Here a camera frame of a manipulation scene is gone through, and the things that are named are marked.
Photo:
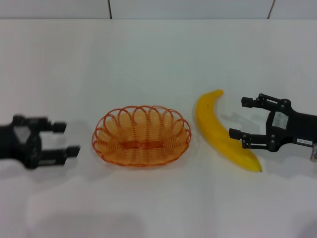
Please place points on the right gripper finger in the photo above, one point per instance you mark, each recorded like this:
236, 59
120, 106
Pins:
255, 141
265, 102

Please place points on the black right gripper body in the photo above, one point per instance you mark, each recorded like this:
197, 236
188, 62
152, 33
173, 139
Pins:
299, 129

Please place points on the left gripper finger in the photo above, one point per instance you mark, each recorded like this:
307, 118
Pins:
57, 155
55, 126

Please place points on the metal right gripper connector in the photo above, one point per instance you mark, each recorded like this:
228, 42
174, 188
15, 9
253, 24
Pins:
314, 151

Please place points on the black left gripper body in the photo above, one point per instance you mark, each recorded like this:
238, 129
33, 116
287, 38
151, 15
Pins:
22, 143

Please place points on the yellow banana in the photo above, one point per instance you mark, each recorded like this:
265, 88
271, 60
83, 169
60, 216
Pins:
210, 119

